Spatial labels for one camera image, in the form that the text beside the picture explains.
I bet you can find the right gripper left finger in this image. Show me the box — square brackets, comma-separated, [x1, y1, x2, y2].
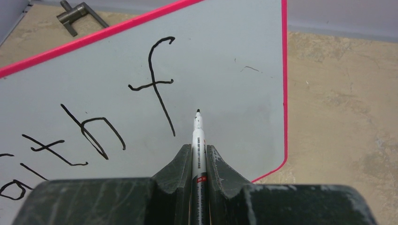
[152, 144, 192, 225]

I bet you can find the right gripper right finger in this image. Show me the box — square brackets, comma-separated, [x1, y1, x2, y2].
[206, 145, 251, 225]

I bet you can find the pink framed whiteboard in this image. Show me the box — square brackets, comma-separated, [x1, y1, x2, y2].
[0, 0, 287, 225]

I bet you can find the black metal clamp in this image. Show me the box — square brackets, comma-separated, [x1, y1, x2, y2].
[56, 0, 109, 37]

